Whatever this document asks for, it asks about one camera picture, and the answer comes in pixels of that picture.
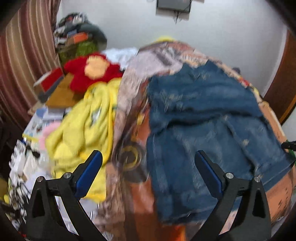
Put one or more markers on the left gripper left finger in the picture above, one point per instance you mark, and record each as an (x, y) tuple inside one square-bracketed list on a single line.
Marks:
[(54, 211)]

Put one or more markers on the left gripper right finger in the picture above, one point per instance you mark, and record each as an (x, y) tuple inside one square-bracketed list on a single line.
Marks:
[(242, 211)]

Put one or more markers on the blue denim jacket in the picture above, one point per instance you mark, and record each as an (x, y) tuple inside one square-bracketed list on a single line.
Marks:
[(204, 109)]

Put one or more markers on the yellow fleece blanket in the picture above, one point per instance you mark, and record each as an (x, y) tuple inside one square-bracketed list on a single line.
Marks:
[(87, 127)]

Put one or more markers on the printed paper box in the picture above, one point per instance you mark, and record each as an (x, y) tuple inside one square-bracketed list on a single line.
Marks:
[(42, 118)]

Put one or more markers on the brown cardboard box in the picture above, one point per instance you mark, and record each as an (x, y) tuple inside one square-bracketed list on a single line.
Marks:
[(63, 96)]

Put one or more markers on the brown wooden door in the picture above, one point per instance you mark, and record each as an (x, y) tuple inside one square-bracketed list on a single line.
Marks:
[(281, 93)]

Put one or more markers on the red plush flower pillow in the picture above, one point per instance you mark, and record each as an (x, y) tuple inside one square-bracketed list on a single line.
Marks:
[(90, 69)]

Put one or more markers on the striped maroon curtain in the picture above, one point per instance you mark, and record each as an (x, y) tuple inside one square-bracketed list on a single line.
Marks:
[(27, 52)]

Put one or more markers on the white cloth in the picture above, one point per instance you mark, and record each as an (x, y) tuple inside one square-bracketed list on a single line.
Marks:
[(121, 57)]

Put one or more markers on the pile of clutter items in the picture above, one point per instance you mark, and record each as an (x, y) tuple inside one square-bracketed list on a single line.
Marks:
[(75, 36)]

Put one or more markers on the wall mounted black device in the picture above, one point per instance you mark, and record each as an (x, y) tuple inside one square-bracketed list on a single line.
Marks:
[(177, 9)]

